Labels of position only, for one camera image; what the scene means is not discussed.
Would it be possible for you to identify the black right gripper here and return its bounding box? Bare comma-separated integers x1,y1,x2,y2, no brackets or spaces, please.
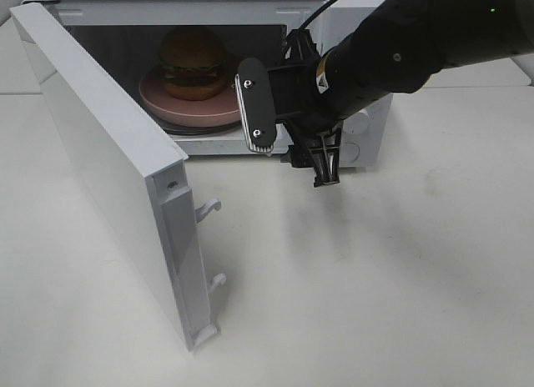
269,29,346,188

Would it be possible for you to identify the pink round plate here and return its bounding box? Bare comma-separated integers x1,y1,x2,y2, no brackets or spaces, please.
139,66,240,128

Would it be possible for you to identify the burger with lettuce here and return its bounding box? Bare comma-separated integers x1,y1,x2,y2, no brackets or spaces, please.
159,26,229,101

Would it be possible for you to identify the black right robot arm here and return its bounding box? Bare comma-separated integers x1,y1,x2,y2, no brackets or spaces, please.
270,0,533,187

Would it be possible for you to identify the glass microwave turntable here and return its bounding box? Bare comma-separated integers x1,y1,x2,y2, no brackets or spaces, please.
156,120,240,136

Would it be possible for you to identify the white adjoining table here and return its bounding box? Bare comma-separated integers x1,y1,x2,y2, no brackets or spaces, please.
425,55,534,90

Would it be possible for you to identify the white microwave oven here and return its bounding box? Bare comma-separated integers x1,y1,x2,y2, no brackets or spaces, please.
19,0,327,157

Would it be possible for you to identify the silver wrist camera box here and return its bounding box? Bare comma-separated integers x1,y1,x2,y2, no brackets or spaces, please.
234,58,277,155

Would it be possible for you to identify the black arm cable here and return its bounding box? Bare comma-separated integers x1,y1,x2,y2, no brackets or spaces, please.
296,0,352,33

